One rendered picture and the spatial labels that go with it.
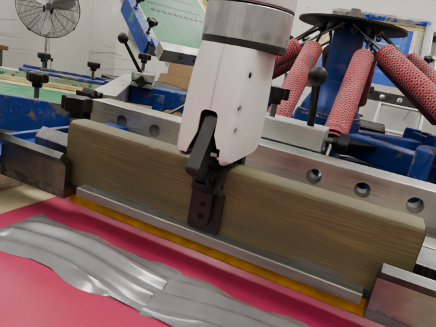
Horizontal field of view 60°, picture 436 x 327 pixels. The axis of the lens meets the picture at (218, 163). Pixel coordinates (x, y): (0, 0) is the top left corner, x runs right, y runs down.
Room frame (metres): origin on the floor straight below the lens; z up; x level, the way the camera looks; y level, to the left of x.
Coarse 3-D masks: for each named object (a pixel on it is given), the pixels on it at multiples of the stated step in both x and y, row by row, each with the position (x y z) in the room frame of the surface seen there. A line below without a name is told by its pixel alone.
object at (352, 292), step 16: (80, 192) 0.37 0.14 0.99; (96, 192) 0.37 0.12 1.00; (112, 208) 0.35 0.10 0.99; (128, 208) 0.35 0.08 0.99; (144, 208) 0.35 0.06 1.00; (160, 224) 0.33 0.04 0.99; (176, 224) 0.33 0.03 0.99; (192, 240) 0.32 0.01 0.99; (208, 240) 0.32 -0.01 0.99; (224, 240) 0.32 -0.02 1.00; (240, 256) 0.31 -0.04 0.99; (256, 256) 0.30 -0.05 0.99; (272, 256) 0.30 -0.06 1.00; (288, 272) 0.29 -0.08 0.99; (304, 272) 0.29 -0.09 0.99; (320, 272) 0.29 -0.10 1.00; (320, 288) 0.28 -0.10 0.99; (336, 288) 0.28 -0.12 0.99; (352, 288) 0.28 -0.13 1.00
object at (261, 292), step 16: (208, 256) 0.35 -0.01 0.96; (192, 272) 0.32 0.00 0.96; (208, 272) 0.32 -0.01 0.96; (224, 272) 0.33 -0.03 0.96; (240, 272) 0.33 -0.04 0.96; (224, 288) 0.30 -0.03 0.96; (240, 288) 0.31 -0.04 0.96; (256, 288) 0.31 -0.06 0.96; (272, 288) 0.32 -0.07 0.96; (288, 288) 0.32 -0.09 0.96; (256, 304) 0.29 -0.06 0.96; (272, 304) 0.29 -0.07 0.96; (288, 304) 0.30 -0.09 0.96; (304, 304) 0.30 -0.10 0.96; (320, 304) 0.31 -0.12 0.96; (144, 320) 0.24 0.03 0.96; (304, 320) 0.28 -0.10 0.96; (320, 320) 0.28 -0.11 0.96; (336, 320) 0.29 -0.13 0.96; (352, 320) 0.29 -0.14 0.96; (368, 320) 0.30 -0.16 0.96
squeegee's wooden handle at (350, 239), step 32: (96, 128) 0.39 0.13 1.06; (96, 160) 0.38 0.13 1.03; (128, 160) 0.37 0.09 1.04; (160, 160) 0.35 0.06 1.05; (128, 192) 0.36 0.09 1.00; (160, 192) 0.35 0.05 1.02; (224, 192) 0.33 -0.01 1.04; (256, 192) 0.32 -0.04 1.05; (288, 192) 0.31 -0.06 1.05; (320, 192) 0.31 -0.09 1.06; (224, 224) 0.33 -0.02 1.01; (256, 224) 0.32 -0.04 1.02; (288, 224) 0.31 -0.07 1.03; (320, 224) 0.30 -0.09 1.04; (352, 224) 0.29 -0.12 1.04; (384, 224) 0.28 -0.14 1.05; (416, 224) 0.28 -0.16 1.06; (288, 256) 0.30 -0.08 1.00; (320, 256) 0.29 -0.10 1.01; (352, 256) 0.29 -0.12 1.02; (384, 256) 0.28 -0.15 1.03; (416, 256) 0.27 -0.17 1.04
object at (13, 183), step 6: (0, 168) 0.41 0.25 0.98; (0, 174) 0.41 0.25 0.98; (0, 180) 0.41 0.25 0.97; (6, 180) 0.42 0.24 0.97; (12, 180) 0.42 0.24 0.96; (0, 186) 0.41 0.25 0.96; (6, 186) 0.42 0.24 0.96; (12, 186) 0.42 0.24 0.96; (426, 240) 0.43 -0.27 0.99; (432, 240) 0.43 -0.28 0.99; (426, 246) 0.41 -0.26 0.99; (432, 246) 0.41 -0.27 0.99
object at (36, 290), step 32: (0, 224) 0.34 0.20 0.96; (96, 224) 0.37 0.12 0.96; (128, 224) 0.39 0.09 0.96; (0, 256) 0.28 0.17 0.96; (160, 256) 0.33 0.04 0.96; (192, 256) 0.35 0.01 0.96; (0, 288) 0.24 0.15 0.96; (32, 288) 0.25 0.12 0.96; (64, 288) 0.26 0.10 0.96; (0, 320) 0.21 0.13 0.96; (32, 320) 0.22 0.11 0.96; (64, 320) 0.22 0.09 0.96; (96, 320) 0.23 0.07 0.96; (128, 320) 0.24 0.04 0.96
